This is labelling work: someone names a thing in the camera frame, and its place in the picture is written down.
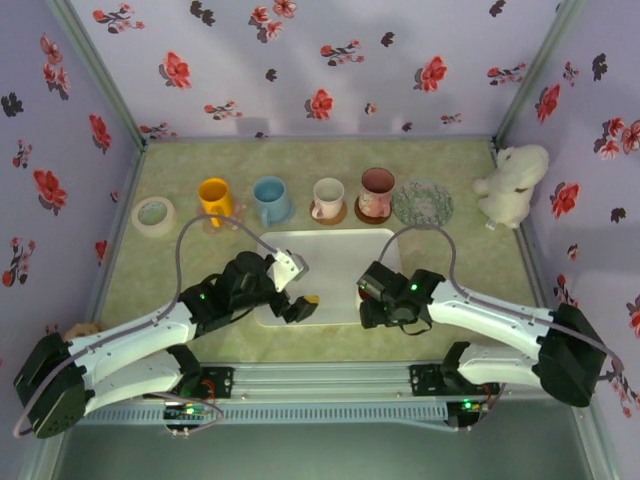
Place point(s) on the white mug red inside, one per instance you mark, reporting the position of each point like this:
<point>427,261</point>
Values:
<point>364,299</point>

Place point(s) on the pink flower-shaped coaster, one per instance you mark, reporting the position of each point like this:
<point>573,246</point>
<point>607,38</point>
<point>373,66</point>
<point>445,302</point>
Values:
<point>237,217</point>

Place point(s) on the dark brown wooden coaster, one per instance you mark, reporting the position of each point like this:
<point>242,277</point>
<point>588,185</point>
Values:
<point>360,215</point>

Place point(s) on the blue-grey round coaster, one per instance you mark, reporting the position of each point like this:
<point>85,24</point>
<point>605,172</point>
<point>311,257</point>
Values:
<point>291,212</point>

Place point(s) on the green floral round coaster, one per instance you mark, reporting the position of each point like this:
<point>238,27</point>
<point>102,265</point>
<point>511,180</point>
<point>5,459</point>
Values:
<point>425,205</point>

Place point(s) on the yellow mug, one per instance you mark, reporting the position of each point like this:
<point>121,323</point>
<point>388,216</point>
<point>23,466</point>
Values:
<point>215,192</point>

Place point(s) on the woven rattan coaster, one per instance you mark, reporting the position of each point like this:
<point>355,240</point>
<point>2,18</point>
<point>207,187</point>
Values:
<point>340,216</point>

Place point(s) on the light blue mug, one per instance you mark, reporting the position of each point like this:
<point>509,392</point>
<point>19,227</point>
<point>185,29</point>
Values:
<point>270,192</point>

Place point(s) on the tall pink floral mug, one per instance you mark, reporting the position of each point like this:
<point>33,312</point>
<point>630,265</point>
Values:
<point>377,182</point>

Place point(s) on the white pink mug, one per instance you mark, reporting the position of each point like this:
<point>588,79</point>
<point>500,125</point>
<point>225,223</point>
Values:
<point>328,192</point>

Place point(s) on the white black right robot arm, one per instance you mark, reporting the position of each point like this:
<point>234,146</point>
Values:
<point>490,312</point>

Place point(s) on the white rectangular tray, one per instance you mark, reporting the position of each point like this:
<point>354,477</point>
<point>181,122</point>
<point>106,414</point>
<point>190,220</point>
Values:
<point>330,250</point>

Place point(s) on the beige tape roll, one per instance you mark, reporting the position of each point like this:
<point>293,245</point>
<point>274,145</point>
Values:
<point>145,225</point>

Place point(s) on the circuit board with green light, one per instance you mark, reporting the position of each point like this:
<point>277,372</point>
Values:
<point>467,406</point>
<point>187,412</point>

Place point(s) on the brown teddy bear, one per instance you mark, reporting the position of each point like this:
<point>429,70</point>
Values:
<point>82,331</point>

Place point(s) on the white plush toy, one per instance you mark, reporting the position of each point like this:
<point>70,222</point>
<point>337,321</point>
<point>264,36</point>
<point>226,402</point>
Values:
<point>515,175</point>

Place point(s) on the aluminium frame rail with grooves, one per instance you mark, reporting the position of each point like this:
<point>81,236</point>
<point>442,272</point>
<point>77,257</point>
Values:
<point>320,382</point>

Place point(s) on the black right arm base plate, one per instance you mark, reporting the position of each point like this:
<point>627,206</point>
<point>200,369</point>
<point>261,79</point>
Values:
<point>422,380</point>

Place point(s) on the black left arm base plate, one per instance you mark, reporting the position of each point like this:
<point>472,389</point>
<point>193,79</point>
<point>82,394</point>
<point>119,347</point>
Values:
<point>222,382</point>

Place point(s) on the grey aluminium side rail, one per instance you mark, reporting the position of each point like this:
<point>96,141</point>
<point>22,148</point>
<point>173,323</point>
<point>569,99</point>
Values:
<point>530,250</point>
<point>131,180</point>

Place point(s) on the thin grey aluminium rail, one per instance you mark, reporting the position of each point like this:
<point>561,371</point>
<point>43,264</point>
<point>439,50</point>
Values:
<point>320,138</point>

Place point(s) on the grey aluminium frame post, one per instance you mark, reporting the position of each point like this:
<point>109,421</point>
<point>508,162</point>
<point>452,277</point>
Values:
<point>590,435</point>
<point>37,460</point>
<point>97,70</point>
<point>537,67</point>

